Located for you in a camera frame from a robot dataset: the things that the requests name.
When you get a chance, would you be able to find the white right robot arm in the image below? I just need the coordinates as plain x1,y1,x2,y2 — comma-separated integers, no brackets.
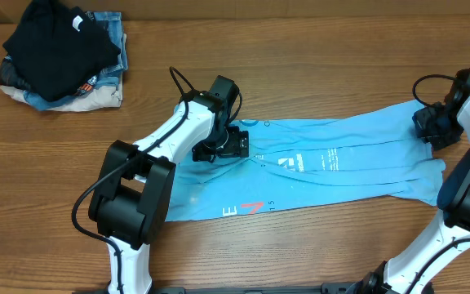
346,96,470,293

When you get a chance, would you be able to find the folded beige garment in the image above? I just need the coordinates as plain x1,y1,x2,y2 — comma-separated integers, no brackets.
0,33,127,114

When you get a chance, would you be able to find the black folded t-shirt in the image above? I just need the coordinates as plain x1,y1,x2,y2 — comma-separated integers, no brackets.
2,0,120,102

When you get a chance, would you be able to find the light blue t-shirt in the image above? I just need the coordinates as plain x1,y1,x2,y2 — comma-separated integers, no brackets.
167,101,446,221

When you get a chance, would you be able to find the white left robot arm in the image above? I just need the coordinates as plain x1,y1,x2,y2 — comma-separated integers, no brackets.
80,88,249,293

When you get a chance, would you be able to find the dark folded printed garment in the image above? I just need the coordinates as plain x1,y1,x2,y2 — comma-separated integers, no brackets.
0,56,32,91

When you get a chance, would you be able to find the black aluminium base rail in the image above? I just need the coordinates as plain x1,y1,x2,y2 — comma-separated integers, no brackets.
149,282,361,294

